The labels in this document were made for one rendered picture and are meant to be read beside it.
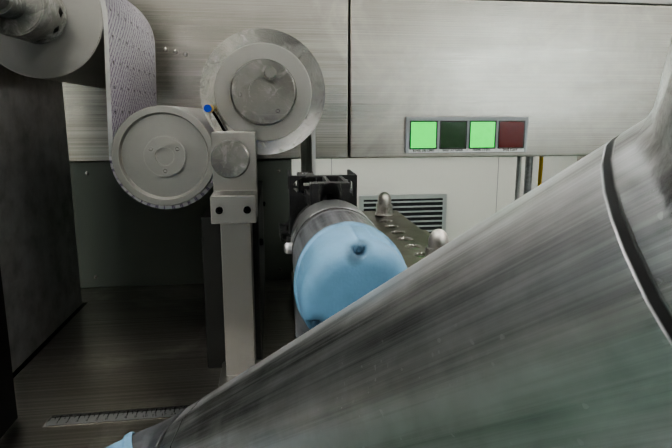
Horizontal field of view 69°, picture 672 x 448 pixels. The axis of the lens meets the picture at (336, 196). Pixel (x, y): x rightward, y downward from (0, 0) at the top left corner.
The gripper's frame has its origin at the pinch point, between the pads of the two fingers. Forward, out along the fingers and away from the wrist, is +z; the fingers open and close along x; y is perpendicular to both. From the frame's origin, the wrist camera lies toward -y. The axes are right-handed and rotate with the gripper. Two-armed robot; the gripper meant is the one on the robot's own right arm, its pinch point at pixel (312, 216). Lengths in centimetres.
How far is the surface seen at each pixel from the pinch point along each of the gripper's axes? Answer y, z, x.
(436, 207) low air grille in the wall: -51, 262, -108
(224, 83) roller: 16.9, -3.5, 10.6
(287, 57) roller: 19.9, -3.5, 3.2
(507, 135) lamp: 9, 29, -41
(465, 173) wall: -28, 263, -128
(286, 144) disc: 9.7, -3.3, 3.4
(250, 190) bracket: 4.6, -6.2, 7.8
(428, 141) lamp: 8.1, 29.3, -25.0
